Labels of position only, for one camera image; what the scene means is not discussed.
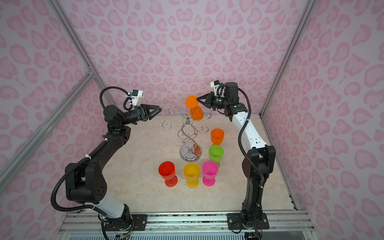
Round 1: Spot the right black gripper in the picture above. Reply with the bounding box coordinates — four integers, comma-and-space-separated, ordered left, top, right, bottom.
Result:
197, 92, 231, 111

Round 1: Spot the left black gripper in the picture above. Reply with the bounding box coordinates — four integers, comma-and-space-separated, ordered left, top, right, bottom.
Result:
121, 107, 162, 129

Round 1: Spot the orange wine glass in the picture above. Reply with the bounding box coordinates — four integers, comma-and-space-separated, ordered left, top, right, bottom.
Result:
185, 96, 204, 121
211, 129, 225, 145

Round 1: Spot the green plastic wine glass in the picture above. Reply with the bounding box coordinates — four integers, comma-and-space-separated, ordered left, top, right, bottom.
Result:
209, 145, 224, 168

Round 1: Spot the red plastic wine glass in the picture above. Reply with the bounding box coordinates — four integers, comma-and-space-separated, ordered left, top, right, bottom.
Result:
158, 161, 178, 188

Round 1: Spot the pink plastic wine glass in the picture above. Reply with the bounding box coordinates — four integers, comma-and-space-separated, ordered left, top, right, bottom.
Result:
203, 161, 219, 187

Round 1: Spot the yellow plastic wine glass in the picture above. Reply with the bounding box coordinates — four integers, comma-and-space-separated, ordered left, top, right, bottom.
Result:
183, 163, 200, 189

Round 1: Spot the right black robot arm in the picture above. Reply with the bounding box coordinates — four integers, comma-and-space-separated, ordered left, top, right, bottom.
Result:
197, 80, 276, 237

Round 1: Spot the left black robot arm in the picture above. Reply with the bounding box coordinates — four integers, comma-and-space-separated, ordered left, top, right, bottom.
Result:
63, 105, 162, 230

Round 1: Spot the chrome wine glass rack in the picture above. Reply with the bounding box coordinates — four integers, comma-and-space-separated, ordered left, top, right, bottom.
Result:
162, 106, 212, 163

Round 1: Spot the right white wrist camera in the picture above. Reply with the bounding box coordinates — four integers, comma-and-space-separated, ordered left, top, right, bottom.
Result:
210, 80, 225, 97

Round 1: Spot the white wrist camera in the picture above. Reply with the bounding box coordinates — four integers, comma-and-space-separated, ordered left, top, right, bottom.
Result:
210, 80, 225, 97
126, 90, 144, 106

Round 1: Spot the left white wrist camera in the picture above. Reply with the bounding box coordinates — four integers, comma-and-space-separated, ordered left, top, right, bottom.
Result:
126, 90, 144, 106

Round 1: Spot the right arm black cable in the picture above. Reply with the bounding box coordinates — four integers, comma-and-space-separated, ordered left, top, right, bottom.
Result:
218, 86, 265, 188

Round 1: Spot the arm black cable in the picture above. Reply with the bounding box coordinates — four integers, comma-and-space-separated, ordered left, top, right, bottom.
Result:
218, 86, 265, 188
49, 86, 133, 213

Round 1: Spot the aluminium frame diagonal beam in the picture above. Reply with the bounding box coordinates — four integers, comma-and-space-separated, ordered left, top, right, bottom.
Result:
1, 70, 95, 192

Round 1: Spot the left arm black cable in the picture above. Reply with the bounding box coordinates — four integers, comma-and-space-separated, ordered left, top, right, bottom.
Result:
49, 86, 133, 213

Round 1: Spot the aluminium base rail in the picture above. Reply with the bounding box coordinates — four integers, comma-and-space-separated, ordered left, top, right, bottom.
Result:
56, 210, 318, 240

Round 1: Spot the aluminium frame right post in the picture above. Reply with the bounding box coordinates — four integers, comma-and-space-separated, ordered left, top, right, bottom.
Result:
259, 0, 319, 119

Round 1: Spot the aluminium frame post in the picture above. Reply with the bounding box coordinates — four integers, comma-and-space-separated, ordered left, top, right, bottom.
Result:
47, 1, 106, 90
259, 0, 319, 119

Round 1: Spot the aluminium frame left post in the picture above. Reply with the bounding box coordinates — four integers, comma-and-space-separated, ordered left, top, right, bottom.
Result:
47, 1, 106, 90

